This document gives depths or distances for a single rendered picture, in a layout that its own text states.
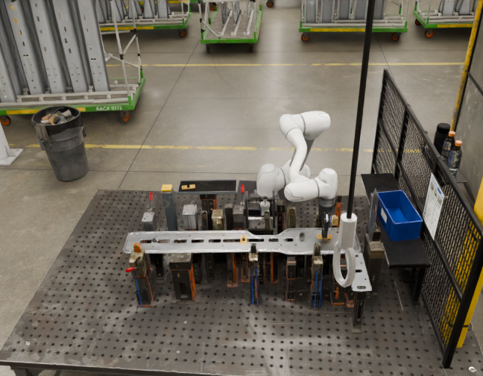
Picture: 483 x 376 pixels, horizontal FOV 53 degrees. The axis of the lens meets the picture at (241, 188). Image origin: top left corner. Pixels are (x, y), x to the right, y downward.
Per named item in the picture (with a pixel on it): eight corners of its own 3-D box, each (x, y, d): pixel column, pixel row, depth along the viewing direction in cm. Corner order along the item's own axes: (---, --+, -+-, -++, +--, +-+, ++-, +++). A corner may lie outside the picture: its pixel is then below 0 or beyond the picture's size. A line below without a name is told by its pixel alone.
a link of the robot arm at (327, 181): (331, 187, 269) (309, 192, 266) (332, 163, 261) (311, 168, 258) (340, 198, 261) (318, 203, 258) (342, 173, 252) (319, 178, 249)
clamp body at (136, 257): (135, 309, 282) (124, 264, 262) (140, 291, 295) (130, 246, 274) (153, 309, 282) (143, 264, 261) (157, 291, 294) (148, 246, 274)
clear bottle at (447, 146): (440, 168, 260) (447, 135, 249) (437, 162, 265) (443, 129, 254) (452, 168, 260) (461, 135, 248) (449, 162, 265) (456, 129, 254)
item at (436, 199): (433, 242, 253) (445, 195, 236) (421, 216, 272) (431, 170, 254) (437, 242, 253) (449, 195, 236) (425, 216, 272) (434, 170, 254)
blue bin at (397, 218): (390, 242, 273) (394, 223, 265) (373, 210, 298) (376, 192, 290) (419, 239, 274) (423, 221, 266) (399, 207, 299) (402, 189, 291)
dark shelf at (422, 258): (389, 268, 259) (389, 264, 258) (360, 177, 333) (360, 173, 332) (430, 268, 258) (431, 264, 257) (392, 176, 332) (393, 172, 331)
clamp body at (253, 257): (247, 306, 281) (244, 262, 262) (247, 290, 291) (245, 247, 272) (262, 306, 281) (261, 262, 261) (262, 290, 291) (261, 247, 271)
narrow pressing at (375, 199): (370, 246, 274) (378, 198, 255) (367, 233, 284) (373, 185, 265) (372, 246, 274) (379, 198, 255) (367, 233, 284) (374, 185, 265)
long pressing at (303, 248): (120, 257, 278) (119, 254, 277) (128, 232, 296) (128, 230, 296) (361, 254, 271) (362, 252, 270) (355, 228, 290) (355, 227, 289)
